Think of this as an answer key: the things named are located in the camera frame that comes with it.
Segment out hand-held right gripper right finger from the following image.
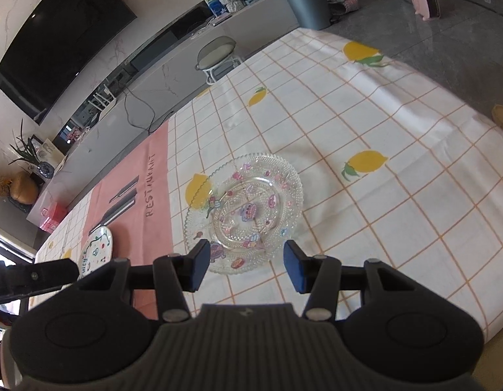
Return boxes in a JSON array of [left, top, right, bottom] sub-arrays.
[[283, 239, 419, 322]]

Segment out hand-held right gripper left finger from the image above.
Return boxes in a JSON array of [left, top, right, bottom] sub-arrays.
[[78, 239, 211, 322]]

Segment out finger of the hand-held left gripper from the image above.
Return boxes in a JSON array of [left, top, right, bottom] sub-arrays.
[[5, 261, 80, 296]]

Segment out white painted plate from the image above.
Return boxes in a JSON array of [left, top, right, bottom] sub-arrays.
[[78, 226, 114, 280]]

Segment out clear glass plate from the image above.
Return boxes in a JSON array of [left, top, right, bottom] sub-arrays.
[[184, 152, 304, 275]]

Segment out pink storage box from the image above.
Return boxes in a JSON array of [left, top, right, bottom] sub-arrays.
[[40, 203, 69, 233]]

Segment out brown round vase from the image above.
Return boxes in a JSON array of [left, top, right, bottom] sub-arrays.
[[11, 171, 39, 204]]

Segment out blue vase with green plant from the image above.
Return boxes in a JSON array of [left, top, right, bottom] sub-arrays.
[[9, 120, 57, 180]]

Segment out sketch drawing cards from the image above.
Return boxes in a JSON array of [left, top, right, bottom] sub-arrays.
[[34, 138, 67, 167]]

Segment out white router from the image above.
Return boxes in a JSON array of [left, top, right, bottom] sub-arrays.
[[91, 85, 116, 109]]

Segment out grey seat white stool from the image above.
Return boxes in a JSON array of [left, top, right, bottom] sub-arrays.
[[194, 36, 243, 85]]

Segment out black power cable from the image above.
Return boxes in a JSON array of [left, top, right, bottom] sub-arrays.
[[123, 85, 171, 133]]

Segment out black wall television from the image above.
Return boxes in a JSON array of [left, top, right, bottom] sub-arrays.
[[0, 0, 137, 126]]

